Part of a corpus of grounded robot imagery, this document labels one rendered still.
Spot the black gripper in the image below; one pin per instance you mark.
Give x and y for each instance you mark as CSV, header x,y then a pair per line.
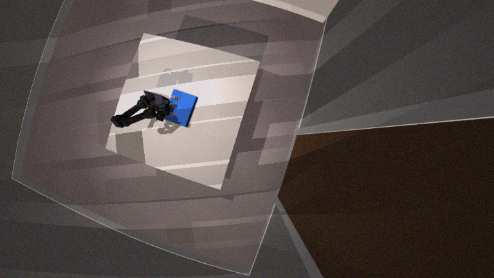
x,y
161,116

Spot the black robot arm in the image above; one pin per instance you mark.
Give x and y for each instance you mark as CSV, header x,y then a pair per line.
x,y
125,119

